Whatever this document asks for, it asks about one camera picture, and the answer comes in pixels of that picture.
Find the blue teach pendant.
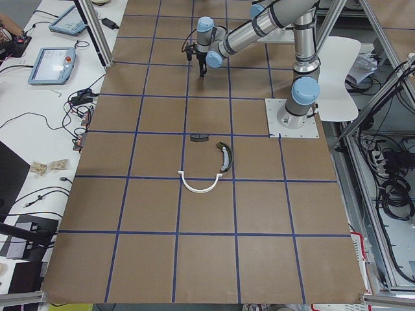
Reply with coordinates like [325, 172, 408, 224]
[49, 5, 86, 36]
[28, 47, 77, 85]

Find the green curved brake shoe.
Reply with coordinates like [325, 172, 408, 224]
[216, 142, 233, 173]

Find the aluminium frame post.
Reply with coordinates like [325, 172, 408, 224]
[74, 0, 113, 68]

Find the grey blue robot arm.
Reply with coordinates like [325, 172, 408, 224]
[185, 1, 320, 77]
[277, 8, 320, 130]

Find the blue teach pendant far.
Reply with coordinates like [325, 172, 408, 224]
[49, 5, 86, 36]

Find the grey brake pad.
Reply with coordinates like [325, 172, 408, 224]
[190, 133, 209, 143]

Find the white curved plastic part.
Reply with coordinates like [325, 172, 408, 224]
[177, 170, 223, 194]

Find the black power adapter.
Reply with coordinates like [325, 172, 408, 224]
[101, 18, 119, 30]

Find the white plastic chair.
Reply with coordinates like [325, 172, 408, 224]
[316, 36, 361, 122]

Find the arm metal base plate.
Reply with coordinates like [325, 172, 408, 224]
[265, 98, 319, 139]

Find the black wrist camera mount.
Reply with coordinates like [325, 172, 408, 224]
[184, 44, 196, 62]

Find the blue teach pendant near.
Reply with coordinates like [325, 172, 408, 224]
[28, 47, 77, 85]

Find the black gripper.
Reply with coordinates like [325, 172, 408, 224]
[196, 51, 207, 77]

